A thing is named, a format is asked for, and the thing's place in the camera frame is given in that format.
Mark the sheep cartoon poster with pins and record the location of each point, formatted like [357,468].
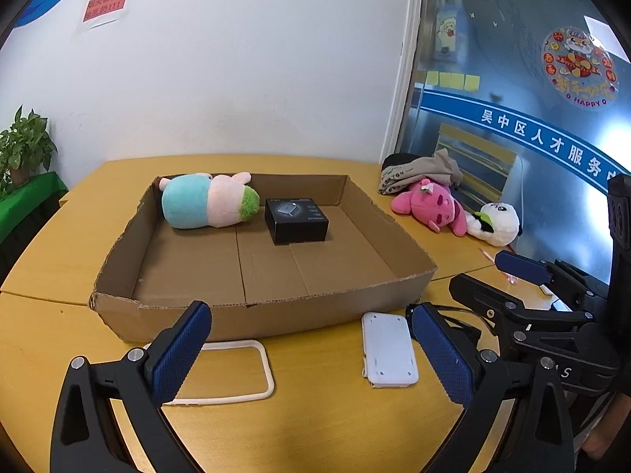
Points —
[449,29]

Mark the red wall notice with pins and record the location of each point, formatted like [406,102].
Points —
[106,4]

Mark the panda plush toy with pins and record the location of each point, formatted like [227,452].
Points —
[500,221]

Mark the small white case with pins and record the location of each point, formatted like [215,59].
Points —
[546,289]

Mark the white phone case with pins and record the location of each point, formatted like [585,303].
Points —
[266,367]

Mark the green table cloth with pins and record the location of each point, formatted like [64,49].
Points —
[29,202]

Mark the small black product box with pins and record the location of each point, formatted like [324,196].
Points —
[296,229]

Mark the beige cloth bag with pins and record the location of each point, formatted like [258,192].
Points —
[409,175]

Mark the round festive window decal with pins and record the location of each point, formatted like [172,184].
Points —
[579,64]

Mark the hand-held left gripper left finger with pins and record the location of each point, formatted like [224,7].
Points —
[180,350]

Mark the shallow cardboard box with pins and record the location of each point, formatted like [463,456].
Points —
[276,320]

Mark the pink pen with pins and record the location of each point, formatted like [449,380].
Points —
[511,278]

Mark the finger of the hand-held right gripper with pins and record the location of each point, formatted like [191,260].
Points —
[522,266]
[493,300]

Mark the large potted plant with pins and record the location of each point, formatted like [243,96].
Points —
[24,143]

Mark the white folding device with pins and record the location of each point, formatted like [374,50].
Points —
[389,350]

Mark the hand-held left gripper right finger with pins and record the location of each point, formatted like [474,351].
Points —
[446,354]

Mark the teal and pink plush toy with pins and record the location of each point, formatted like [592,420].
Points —
[187,202]

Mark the yellow sticky note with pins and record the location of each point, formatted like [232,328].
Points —
[451,80]
[432,78]
[472,83]

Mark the blue window banner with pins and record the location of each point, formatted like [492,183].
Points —
[493,116]

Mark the black sunglasses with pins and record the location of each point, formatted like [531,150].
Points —
[466,330]

